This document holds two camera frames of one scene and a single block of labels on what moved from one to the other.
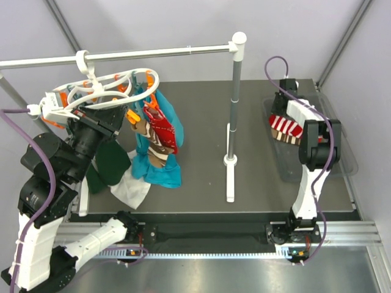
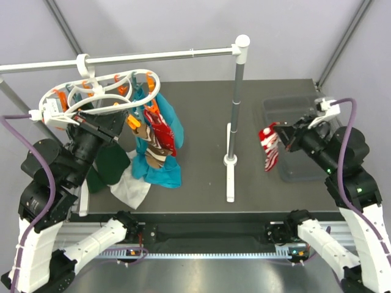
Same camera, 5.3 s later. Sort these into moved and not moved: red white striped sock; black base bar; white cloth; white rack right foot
Moved: red white striped sock
Not moved: white rack right foot; black base bar; white cloth
